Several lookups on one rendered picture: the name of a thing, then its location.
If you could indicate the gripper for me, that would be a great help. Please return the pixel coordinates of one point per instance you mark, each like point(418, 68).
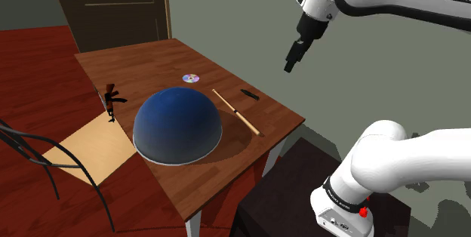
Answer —
point(311, 27)

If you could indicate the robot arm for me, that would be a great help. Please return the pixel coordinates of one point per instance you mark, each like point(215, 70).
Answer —
point(390, 159)

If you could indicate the black pen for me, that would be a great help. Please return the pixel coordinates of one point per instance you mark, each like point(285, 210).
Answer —
point(250, 94)

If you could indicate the wooden drumstick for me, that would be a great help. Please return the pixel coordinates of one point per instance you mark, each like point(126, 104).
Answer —
point(237, 113)

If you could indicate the silver compact disc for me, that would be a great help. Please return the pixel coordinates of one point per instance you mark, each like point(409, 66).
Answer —
point(191, 78)

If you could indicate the wooden table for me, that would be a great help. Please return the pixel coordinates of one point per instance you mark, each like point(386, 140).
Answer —
point(165, 63)

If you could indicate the blue dome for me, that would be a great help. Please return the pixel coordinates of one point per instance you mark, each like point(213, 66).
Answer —
point(177, 126)

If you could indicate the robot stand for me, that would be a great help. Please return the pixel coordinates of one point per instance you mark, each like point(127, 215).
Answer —
point(290, 195)

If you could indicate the dark brown door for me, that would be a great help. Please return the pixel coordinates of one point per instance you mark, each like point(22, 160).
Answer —
point(121, 12)

